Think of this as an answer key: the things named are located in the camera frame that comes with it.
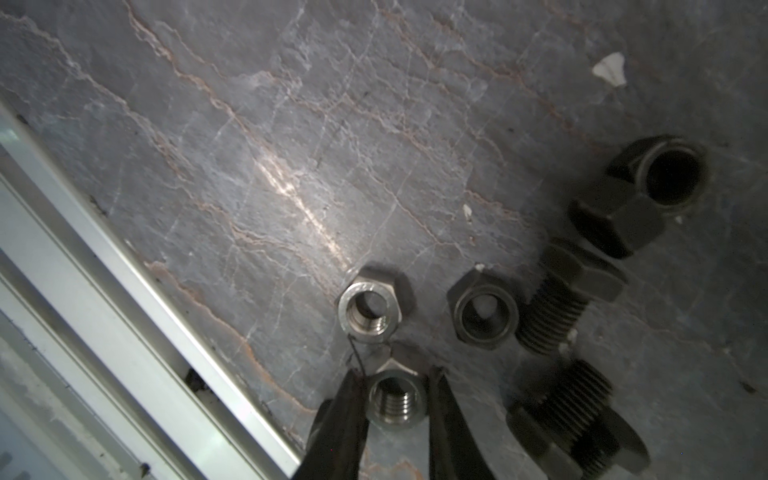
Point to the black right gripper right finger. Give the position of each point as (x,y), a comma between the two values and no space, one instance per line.
(453,452)

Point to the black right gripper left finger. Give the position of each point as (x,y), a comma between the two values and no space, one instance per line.
(339,440)

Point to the steel hex nut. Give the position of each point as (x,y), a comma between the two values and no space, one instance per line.
(397,396)
(374,303)

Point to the black hex bolt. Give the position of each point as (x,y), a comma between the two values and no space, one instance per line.
(651,180)
(574,277)
(573,432)

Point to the black hex nut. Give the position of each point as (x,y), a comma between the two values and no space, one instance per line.
(483,309)

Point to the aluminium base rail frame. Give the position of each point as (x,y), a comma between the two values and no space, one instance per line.
(100,371)

